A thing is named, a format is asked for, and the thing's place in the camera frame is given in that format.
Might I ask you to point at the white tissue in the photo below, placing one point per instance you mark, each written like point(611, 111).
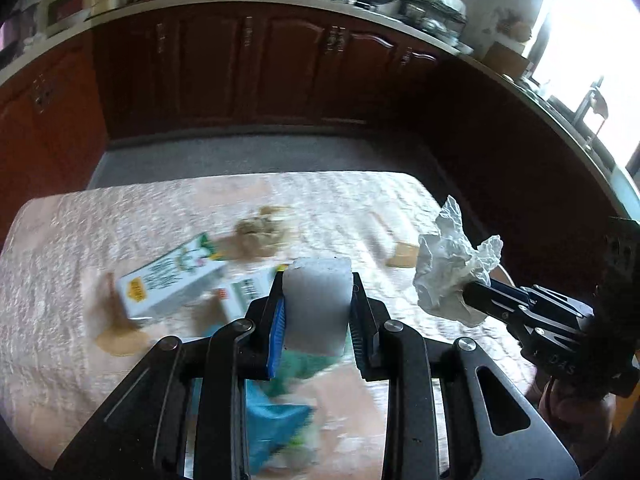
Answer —
point(445, 270)

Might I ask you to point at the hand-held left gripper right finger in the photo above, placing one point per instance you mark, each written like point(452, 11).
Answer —
point(356, 330)

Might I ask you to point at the cardboard box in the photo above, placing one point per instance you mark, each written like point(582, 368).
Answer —
point(507, 60)

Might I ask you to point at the dish rack with dishes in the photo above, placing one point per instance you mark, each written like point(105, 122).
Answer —
point(435, 12)

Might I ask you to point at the teal plastic packet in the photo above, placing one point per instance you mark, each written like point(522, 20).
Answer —
point(280, 420)

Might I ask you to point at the white carton with green print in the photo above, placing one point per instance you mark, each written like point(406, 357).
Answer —
point(245, 292)

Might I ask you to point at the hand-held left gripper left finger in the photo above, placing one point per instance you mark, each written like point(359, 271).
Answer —
point(277, 330)

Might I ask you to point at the white foam block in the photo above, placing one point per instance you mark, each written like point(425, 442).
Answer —
point(315, 305)

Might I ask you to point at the dark wooden kitchen cabinets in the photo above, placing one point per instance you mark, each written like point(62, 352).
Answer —
point(280, 70)

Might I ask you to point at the crumpled brown paper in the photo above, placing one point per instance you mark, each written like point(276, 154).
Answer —
point(260, 230)

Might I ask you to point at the metal faucet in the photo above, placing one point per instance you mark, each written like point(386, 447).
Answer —
point(592, 100)

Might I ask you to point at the white green flower carton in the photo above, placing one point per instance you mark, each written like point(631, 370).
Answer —
point(165, 280)

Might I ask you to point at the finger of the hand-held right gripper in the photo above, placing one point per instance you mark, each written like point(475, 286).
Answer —
point(490, 302)
point(497, 286)

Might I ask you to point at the kitchen countertop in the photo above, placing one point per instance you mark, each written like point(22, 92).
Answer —
point(450, 42)

